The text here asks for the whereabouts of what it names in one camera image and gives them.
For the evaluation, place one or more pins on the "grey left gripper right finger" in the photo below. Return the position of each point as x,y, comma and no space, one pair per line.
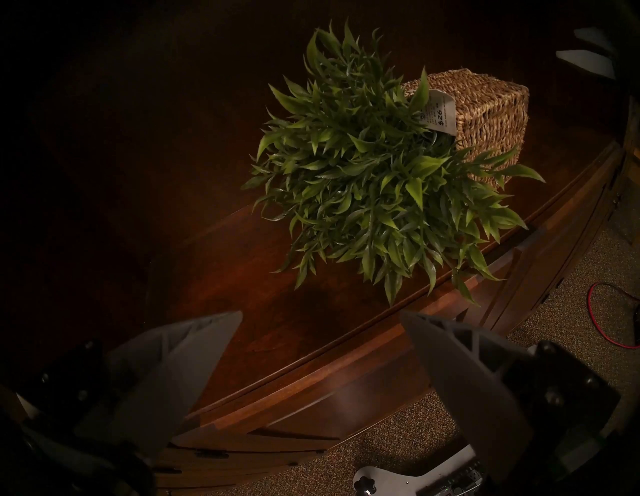
465,380

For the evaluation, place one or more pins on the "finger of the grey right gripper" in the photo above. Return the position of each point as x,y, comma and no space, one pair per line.
590,64
595,38

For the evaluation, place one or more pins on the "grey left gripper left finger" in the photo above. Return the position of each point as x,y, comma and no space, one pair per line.
165,380

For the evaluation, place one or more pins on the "fake plant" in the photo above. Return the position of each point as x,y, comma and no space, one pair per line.
360,175

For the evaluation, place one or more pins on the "grey power strip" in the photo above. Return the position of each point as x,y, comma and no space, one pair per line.
460,485

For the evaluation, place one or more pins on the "dark wooden bookcase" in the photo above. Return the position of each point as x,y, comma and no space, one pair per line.
280,320

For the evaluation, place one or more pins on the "black star knob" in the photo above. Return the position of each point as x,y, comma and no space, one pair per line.
364,487

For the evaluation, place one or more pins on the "white paper price tag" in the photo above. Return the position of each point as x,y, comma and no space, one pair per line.
440,112

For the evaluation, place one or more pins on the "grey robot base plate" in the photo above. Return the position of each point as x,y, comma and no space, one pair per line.
390,477

